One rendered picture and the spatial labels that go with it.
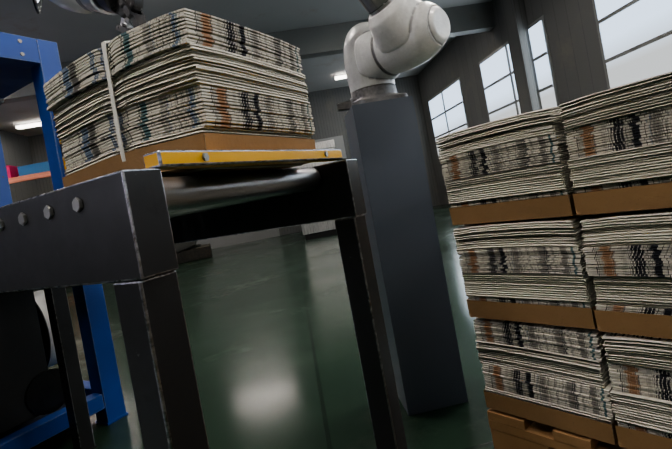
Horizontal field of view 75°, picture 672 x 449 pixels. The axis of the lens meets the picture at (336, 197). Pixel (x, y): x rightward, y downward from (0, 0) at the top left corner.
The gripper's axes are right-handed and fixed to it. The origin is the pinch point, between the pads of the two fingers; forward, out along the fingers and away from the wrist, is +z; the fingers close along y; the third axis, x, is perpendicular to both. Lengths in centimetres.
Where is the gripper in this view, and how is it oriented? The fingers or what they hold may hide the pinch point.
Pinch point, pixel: (177, 6)
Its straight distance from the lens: 91.9
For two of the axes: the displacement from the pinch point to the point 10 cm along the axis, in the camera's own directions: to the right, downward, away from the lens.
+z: 8.4, 3.2, -4.4
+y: -2.3, 9.4, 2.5
